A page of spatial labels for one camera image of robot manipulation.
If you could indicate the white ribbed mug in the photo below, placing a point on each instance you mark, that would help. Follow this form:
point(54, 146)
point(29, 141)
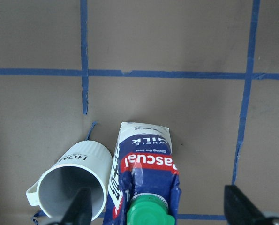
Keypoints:
point(85, 164)

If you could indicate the blue white milk carton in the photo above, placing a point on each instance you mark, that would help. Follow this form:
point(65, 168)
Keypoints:
point(144, 180)

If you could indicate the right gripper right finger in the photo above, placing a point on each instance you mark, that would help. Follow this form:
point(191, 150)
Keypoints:
point(239, 210)

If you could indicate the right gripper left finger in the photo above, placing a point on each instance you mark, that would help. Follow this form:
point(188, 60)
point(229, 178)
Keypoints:
point(80, 210)

